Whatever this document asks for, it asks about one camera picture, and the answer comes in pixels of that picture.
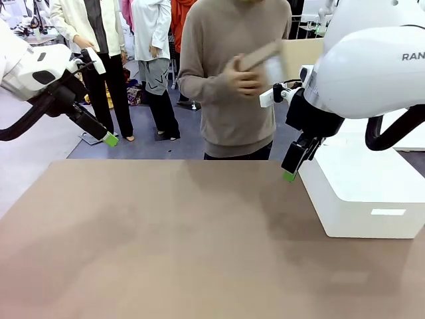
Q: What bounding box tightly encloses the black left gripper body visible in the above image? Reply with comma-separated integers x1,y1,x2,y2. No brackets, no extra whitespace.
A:
44,76,90,118

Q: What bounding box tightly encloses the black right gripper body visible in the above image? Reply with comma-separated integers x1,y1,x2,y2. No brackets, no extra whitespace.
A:
284,86,346,138

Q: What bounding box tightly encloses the brown cardboard shoe box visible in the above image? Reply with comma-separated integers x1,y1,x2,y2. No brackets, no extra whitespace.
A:
234,37,325,91

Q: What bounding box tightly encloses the person's right forearm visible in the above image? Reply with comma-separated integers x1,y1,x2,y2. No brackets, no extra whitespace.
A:
177,64,240,104

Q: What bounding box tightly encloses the person's right hand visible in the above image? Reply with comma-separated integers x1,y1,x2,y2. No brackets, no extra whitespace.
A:
228,54,268,97

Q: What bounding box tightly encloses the mannequin in cream jacket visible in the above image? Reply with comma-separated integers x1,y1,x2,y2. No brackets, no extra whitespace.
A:
49,0,136,143

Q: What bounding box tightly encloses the patterned cloth heap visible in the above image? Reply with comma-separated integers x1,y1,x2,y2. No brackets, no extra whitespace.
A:
123,68,146,107

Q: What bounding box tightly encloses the white plastic storage bin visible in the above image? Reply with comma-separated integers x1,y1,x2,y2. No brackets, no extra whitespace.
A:
297,136,425,239

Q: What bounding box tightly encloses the person in beige sweater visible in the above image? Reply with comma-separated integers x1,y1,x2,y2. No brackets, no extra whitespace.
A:
177,0,293,161

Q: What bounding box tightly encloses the pink hanging garment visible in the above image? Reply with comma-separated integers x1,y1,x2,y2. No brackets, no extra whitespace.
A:
120,0,134,33

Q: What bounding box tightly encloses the mannequin in white shirt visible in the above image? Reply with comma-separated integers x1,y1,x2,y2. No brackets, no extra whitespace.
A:
131,0,183,141

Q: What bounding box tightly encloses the orange garment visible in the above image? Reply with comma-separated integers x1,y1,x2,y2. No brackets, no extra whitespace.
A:
171,0,197,54

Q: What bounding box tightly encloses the grey mannequin base plate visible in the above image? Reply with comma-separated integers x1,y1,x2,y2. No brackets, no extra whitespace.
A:
78,131,120,146

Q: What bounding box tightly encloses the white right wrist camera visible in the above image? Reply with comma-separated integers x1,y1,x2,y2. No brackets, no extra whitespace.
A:
258,82,301,108

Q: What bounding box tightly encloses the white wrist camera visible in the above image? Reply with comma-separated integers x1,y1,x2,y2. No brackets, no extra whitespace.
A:
80,48,107,75
258,82,301,108

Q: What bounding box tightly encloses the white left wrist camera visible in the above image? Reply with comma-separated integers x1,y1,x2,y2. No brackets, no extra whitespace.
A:
80,48,107,75

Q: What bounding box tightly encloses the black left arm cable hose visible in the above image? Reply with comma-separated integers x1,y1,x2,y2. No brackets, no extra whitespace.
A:
0,94,56,141

